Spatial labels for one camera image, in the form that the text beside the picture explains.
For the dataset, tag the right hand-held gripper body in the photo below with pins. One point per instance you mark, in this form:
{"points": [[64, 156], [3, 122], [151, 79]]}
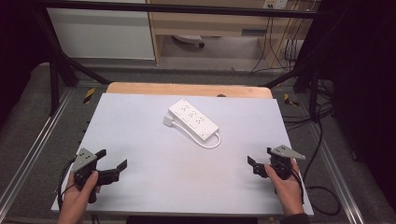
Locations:
{"points": [[280, 163]]}

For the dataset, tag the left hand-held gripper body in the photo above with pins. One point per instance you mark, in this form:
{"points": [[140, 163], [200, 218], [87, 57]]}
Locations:
{"points": [[83, 160]]}

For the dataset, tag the person's right hand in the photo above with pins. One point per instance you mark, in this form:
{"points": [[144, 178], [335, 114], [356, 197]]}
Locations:
{"points": [[286, 191]]}

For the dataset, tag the person's left hand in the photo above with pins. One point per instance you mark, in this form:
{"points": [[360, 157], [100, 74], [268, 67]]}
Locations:
{"points": [[76, 199]]}

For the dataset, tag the yellow black floor tape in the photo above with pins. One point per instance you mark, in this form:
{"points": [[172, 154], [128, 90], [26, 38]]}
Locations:
{"points": [[290, 100], [89, 95]]}

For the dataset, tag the white plug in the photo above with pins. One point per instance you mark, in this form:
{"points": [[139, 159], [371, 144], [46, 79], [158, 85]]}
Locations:
{"points": [[168, 120]]}

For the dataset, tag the white power strip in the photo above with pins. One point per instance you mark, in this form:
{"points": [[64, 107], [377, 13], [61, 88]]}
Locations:
{"points": [[193, 118]]}

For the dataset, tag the black metal stand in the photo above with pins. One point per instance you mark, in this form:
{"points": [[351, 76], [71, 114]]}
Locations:
{"points": [[313, 84], [54, 81]]}

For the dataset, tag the person's dark clothing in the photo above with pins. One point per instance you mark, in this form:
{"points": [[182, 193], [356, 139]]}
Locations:
{"points": [[191, 220]]}

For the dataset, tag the wooden table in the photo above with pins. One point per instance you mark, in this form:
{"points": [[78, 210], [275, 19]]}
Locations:
{"points": [[186, 89]]}

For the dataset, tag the dark curtain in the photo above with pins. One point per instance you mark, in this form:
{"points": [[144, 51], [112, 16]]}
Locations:
{"points": [[18, 46], [361, 87]]}

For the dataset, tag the white cabinet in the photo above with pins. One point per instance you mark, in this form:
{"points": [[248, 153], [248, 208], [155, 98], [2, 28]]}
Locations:
{"points": [[99, 34]]}

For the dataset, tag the white chair base with caster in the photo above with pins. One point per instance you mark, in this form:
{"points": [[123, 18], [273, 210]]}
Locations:
{"points": [[188, 39]]}

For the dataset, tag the wooden desk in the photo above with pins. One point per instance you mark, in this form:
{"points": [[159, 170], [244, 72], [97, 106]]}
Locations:
{"points": [[211, 23]]}

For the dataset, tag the aluminium floor rail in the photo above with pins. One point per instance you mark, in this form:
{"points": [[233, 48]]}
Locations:
{"points": [[339, 174], [31, 149]]}

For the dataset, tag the white wall socket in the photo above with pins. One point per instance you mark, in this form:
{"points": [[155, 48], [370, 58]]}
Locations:
{"points": [[275, 3]]}

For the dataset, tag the black metal frame bar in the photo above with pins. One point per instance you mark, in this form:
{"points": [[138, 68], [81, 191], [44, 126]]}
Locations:
{"points": [[186, 8]]}

